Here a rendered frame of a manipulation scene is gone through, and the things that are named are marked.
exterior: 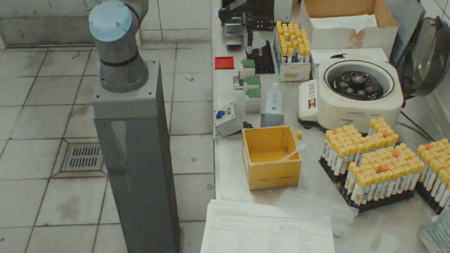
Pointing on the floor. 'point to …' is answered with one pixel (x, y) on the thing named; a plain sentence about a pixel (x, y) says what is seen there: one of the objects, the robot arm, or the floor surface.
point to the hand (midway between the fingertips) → (247, 50)
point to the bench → (312, 135)
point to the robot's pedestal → (142, 180)
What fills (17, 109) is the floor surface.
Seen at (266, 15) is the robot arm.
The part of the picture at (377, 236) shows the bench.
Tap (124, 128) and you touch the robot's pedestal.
